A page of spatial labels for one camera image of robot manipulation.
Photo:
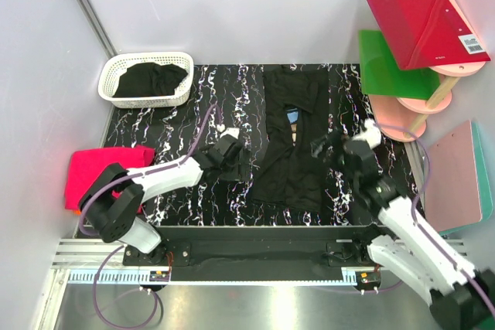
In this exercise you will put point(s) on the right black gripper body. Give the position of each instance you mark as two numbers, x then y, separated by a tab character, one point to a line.
333	144

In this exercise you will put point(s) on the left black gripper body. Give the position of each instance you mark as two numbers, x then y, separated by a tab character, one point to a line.
235	148

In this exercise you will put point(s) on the black printed t-shirt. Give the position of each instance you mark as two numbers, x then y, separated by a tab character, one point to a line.
296	114

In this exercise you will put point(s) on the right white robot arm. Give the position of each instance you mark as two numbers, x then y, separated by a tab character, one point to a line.
458	295

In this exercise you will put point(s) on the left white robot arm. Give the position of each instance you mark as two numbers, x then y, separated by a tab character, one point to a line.
111	204

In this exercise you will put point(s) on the black marble pattern mat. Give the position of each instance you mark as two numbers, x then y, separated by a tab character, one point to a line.
216	113

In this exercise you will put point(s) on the pink wooden tiered shelf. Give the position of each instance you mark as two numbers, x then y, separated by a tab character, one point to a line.
413	113

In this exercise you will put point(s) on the green plastic sheet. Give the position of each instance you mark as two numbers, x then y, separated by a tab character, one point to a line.
380	75

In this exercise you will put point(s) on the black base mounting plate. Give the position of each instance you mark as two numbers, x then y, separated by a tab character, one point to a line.
313	255

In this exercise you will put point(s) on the pink clipboard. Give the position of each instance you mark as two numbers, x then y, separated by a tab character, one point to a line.
456	179

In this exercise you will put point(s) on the white plastic laundry basket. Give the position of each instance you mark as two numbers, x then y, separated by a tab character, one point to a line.
118	65

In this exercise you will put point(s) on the black shirt in basket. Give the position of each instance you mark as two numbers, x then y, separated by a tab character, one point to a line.
150	80

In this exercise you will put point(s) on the red plastic folder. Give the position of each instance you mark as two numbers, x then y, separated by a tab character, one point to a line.
427	33

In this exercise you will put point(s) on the folded pink t-shirt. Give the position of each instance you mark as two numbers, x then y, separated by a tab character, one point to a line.
85	166

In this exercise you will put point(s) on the aluminium rail frame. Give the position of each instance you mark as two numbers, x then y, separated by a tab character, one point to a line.
89	287

